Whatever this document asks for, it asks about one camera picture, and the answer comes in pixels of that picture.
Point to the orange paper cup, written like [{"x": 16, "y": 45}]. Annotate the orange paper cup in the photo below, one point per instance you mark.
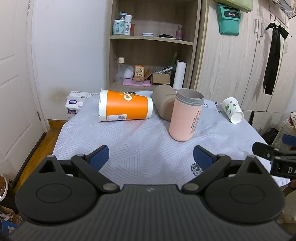
[{"x": 121, "y": 106}]

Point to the teal wall pouch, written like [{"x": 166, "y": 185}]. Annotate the teal wall pouch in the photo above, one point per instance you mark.
[{"x": 228, "y": 20}]

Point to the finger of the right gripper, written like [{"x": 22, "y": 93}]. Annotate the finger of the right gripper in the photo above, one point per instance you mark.
[
  {"x": 289, "y": 140},
  {"x": 270, "y": 153}
]

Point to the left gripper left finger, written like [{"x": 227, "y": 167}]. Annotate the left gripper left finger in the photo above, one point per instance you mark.
[{"x": 89, "y": 165}]

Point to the white paper towel roll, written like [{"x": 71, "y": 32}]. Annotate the white paper towel roll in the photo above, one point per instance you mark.
[{"x": 179, "y": 75}]

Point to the black ribbon bow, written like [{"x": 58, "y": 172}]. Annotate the black ribbon bow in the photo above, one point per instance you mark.
[{"x": 273, "y": 61}]

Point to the white door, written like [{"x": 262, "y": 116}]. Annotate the white door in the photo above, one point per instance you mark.
[{"x": 21, "y": 123}]

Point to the pink small bottle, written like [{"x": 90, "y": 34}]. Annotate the pink small bottle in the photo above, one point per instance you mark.
[{"x": 179, "y": 32}]

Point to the white floral paper cup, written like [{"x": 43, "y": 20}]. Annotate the white floral paper cup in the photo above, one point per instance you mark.
[{"x": 232, "y": 109}]

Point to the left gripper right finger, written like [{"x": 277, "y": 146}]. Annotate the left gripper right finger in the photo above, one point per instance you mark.
[{"x": 213, "y": 167}]

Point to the pink flat box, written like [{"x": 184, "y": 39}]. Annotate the pink flat box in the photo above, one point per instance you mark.
[{"x": 131, "y": 82}]

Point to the white patterned tablecloth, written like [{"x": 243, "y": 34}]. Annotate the white patterned tablecloth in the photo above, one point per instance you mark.
[{"x": 143, "y": 152}]

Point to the light green box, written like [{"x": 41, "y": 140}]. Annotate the light green box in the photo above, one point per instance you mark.
[{"x": 242, "y": 5}]

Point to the clear bottle beige cap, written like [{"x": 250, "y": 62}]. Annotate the clear bottle beige cap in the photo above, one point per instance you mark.
[{"x": 120, "y": 69}]

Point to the small cardboard box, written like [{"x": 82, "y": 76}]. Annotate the small cardboard box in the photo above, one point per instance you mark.
[{"x": 156, "y": 78}]

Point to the floral orange box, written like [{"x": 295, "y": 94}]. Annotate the floral orange box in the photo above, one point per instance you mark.
[{"x": 139, "y": 71}]

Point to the teal white jar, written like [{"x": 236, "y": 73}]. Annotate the teal white jar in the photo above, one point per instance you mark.
[{"x": 118, "y": 27}]

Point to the pink tumbler cup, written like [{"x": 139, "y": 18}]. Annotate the pink tumbler cup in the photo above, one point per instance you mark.
[{"x": 186, "y": 113}]

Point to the wooden wardrobe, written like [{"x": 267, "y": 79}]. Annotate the wooden wardrobe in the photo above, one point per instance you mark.
[{"x": 234, "y": 66}]

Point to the white tube bottle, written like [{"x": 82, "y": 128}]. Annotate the white tube bottle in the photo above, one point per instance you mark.
[{"x": 128, "y": 23}]

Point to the taupe tumbler cup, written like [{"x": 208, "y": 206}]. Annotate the taupe tumbler cup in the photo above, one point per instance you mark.
[{"x": 163, "y": 97}]

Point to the tissue pack stack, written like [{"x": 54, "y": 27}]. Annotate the tissue pack stack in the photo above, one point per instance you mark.
[{"x": 75, "y": 101}]

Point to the wooden shelf unit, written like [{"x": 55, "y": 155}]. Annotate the wooden shelf unit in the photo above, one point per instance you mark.
[{"x": 154, "y": 42}]

